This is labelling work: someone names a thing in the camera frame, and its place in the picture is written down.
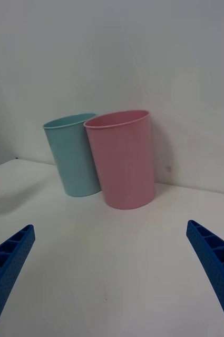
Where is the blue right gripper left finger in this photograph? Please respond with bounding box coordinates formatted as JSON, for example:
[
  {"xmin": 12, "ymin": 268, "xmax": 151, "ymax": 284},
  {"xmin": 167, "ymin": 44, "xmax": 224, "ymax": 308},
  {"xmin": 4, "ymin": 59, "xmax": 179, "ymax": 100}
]
[{"xmin": 0, "ymin": 224, "xmax": 36, "ymax": 337}]

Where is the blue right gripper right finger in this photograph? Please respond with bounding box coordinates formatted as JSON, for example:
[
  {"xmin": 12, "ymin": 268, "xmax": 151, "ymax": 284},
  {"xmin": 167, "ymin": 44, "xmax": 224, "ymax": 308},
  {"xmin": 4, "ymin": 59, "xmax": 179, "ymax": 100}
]
[{"xmin": 186, "ymin": 220, "xmax": 224, "ymax": 337}]

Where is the pale blue plastic waste bin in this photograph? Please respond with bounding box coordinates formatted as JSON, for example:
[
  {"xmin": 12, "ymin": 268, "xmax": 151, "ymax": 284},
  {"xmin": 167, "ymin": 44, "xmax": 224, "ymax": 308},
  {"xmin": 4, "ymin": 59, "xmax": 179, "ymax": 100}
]
[{"xmin": 42, "ymin": 113, "xmax": 102, "ymax": 197}]

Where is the pink plastic waste bin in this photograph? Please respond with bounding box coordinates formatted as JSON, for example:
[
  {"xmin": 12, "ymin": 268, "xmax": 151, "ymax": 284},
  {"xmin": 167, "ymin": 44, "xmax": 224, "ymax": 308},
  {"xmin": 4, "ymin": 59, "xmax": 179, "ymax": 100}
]
[{"xmin": 83, "ymin": 110, "xmax": 155, "ymax": 211}]

